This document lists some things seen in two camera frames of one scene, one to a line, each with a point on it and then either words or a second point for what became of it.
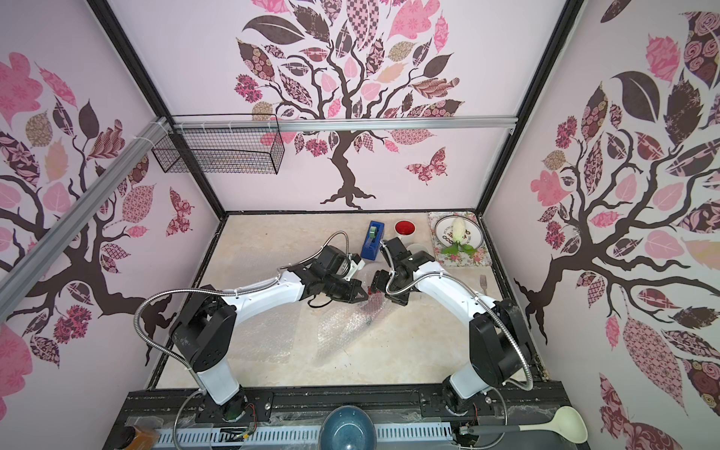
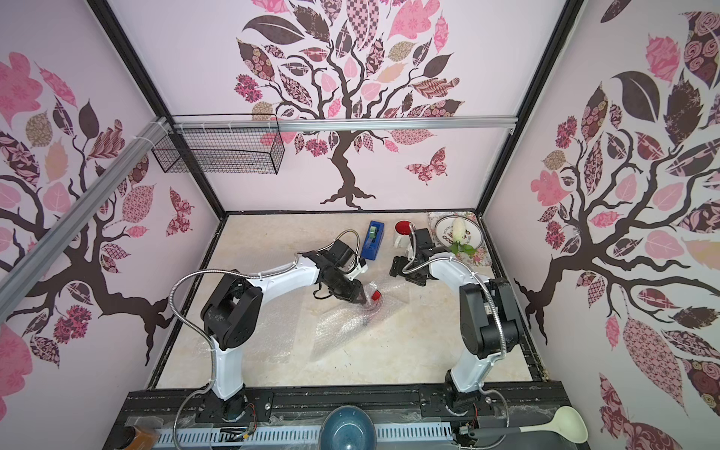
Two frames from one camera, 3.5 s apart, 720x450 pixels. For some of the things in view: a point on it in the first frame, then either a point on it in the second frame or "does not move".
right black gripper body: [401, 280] -> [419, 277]
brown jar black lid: [132, 438] does not move
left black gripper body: [342, 289] does not move
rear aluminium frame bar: [341, 124] does not move
